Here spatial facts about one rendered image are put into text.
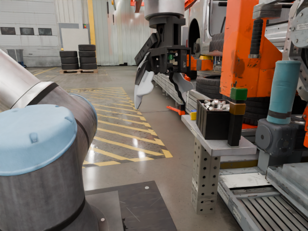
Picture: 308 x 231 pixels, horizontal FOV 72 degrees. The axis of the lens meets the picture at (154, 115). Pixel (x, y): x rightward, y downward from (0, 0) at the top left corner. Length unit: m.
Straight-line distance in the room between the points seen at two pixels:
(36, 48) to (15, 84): 13.37
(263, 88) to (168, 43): 0.99
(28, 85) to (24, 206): 0.27
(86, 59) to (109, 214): 8.44
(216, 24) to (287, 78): 2.51
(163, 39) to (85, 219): 0.41
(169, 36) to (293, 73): 0.63
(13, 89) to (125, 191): 0.48
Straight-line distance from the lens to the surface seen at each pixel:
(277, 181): 1.30
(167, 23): 0.49
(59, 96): 0.54
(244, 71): 1.30
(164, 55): 0.47
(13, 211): 0.41
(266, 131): 1.29
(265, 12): 0.99
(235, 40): 1.28
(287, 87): 0.99
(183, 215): 1.16
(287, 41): 1.18
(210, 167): 1.04
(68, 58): 8.93
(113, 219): 0.56
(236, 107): 0.75
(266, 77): 1.39
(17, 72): 0.57
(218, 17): 3.43
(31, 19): 14.03
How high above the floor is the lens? 0.77
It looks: 16 degrees down
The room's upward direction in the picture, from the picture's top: straight up
